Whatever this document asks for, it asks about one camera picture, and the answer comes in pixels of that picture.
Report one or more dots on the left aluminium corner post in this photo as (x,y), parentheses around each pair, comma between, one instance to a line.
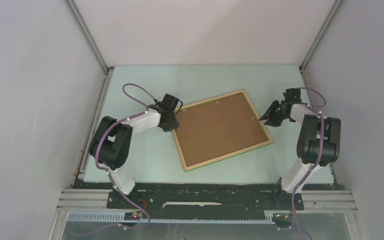
(86,33)

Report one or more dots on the aluminium corner post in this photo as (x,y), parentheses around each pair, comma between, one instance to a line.
(320,34)
(86,33)

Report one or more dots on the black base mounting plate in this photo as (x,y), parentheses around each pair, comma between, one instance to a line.
(207,202)

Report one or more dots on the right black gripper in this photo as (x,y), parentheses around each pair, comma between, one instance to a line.
(269,114)

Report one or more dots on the brown cardboard backing board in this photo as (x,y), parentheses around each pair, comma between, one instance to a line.
(218,129)

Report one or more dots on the aluminium rail base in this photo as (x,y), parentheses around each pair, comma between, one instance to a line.
(90,205)

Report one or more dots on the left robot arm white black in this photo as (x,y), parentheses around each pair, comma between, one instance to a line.
(111,142)

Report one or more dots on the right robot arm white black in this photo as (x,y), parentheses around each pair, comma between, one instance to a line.
(318,142)

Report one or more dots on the right aluminium corner post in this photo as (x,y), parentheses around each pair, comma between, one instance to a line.
(320,34)

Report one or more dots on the wooden picture frame green edge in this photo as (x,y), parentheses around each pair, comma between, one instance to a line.
(178,145)

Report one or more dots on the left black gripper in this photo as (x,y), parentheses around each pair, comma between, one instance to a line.
(173,125)

